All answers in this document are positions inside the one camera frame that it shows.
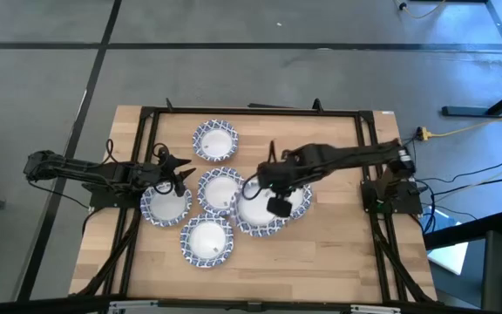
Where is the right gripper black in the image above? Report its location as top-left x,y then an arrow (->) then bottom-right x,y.
257,157 -> 307,218

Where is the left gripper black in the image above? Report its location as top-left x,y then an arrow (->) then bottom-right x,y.
135,156 -> 197,188

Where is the blue patterned paper bowl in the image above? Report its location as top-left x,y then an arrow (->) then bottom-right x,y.
191,119 -> 240,163
230,176 -> 291,239
139,182 -> 193,229
179,212 -> 235,269
272,181 -> 314,222
196,166 -> 246,217

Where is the white paper sheet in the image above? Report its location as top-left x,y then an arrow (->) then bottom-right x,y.
427,208 -> 470,276

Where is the black desk leg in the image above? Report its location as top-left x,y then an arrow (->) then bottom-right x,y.
441,0 -> 502,118

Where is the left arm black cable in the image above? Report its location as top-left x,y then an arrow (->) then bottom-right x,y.
152,142 -> 176,196

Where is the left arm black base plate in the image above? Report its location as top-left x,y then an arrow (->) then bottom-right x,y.
88,174 -> 152,209

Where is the black aluminium table frame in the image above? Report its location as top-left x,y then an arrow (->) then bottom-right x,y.
70,98 -> 438,306

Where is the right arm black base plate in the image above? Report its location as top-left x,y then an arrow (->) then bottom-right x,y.
360,178 -> 423,215

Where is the silver rail bracket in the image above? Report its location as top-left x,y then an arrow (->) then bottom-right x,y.
349,304 -> 403,314
109,299 -> 159,314

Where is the yellow extension cable with plug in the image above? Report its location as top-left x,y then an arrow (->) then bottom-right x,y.
416,106 -> 502,141

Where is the black camera rail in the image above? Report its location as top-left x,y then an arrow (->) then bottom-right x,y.
0,294 -> 502,314

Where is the black power cable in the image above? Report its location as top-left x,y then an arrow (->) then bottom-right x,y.
414,159 -> 502,184

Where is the thin yellow floor cable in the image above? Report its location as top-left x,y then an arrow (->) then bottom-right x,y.
392,0 -> 446,19

